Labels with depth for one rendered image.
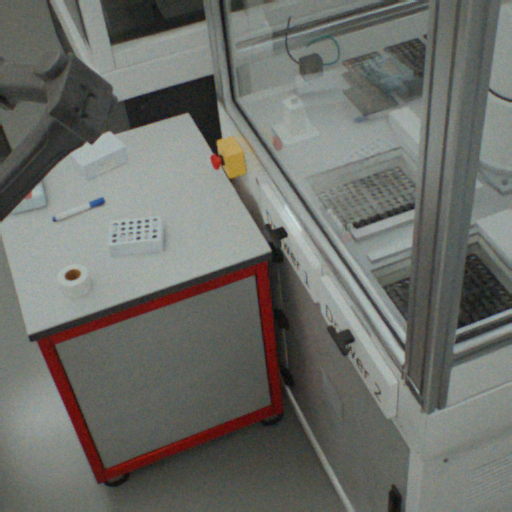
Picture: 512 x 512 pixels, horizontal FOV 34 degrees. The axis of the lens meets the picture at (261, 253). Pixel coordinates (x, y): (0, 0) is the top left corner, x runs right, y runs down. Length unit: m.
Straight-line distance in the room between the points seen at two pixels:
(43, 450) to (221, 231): 0.99
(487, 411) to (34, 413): 1.61
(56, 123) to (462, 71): 0.54
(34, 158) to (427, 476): 0.91
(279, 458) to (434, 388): 1.17
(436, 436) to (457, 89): 0.71
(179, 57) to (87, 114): 1.24
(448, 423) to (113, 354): 0.88
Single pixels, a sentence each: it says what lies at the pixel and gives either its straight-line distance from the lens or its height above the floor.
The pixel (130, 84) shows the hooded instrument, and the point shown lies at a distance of 2.39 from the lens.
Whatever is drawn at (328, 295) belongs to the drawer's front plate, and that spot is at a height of 0.91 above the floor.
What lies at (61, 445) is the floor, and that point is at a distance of 2.63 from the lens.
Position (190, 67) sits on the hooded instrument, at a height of 0.85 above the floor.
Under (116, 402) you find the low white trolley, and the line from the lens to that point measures 2.17.
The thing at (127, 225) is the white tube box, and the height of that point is 0.80.
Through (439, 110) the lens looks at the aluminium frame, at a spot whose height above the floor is 1.53.
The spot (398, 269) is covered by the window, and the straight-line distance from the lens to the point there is 1.34.
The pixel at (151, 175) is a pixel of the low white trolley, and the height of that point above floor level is 0.76.
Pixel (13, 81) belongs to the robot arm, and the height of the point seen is 1.39.
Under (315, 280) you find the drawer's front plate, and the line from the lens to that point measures 1.68.
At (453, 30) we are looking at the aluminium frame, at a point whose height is 1.64.
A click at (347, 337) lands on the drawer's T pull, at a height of 0.91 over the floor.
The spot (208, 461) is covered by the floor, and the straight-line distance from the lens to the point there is 2.50.
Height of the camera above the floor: 2.12
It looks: 45 degrees down
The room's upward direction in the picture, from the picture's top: 6 degrees counter-clockwise
